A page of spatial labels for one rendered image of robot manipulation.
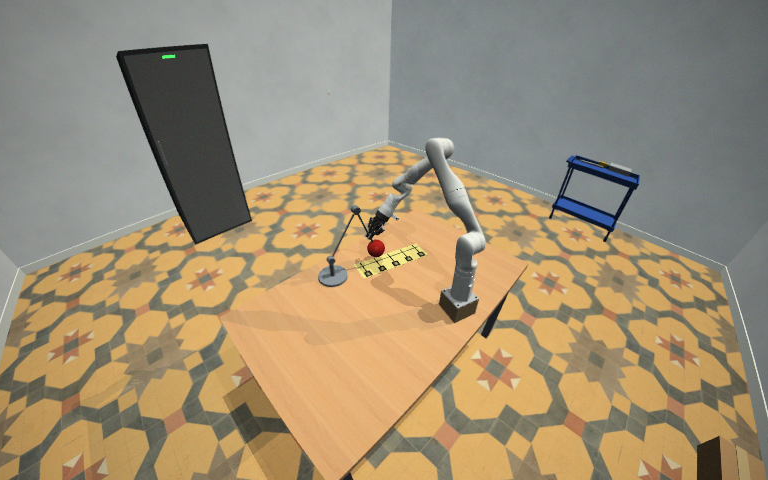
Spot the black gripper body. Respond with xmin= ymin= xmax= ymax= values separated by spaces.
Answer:
xmin=373 ymin=210 xmax=389 ymax=229

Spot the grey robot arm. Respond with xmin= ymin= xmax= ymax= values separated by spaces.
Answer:
xmin=378 ymin=138 xmax=486 ymax=302

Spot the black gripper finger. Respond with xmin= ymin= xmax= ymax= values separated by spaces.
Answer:
xmin=367 ymin=222 xmax=385 ymax=240
xmin=365 ymin=217 xmax=376 ymax=238

